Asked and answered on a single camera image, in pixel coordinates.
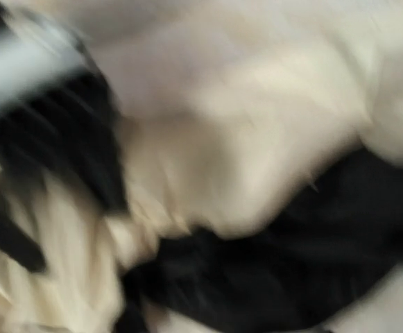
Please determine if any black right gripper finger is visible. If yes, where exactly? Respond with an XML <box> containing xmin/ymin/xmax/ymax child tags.
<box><xmin>0</xmin><ymin>0</ymin><xmax>129</xmax><ymax>275</ymax></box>

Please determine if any beige folding umbrella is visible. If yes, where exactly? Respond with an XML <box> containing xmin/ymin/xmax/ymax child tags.
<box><xmin>0</xmin><ymin>1</ymin><xmax>403</xmax><ymax>332</ymax></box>

